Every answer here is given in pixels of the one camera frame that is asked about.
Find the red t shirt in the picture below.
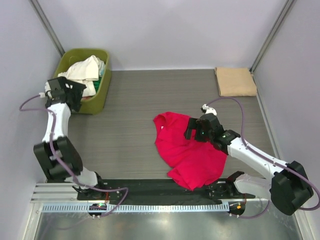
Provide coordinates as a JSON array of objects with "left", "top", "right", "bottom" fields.
[{"left": 153, "top": 112, "right": 227, "bottom": 191}]

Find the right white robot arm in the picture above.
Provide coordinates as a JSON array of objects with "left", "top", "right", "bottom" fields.
[{"left": 184, "top": 113, "right": 318, "bottom": 216}]

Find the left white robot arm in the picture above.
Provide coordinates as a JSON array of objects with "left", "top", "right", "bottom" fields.
[{"left": 33, "top": 76, "right": 106, "bottom": 200}]

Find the cream white shirt in bin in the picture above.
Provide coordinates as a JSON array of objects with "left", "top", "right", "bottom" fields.
[{"left": 57, "top": 55, "right": 106, "bottom": 98}]

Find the green plastic laundry bin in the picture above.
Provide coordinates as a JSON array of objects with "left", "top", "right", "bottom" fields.
[{"left": 53, "top": 48, "right": 112, "bottom": 115}]

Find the green cloth in bin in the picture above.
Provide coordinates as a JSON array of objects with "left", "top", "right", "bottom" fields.
[{"left": 92, "top": 76, "right": 103, "bottom": 94}]

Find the folded beige t shirt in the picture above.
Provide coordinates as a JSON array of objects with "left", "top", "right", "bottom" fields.
[{"left": 215, "top": 67, "right": 257, "bottom": 97}]

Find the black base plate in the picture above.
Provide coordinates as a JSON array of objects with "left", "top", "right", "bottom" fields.
[{"left": 74, "top": 178, "right": 256, "bottom": 206}]

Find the slotted white cable duct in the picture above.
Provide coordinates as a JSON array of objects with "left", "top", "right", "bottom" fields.
[{"left": 42, "top": 202, "right": 230, "bottom": 213}]

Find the aluminium rail frame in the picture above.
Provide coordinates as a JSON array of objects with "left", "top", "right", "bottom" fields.
[{"left": 29, "top": 182, "right": 81, "bottom": 204}]

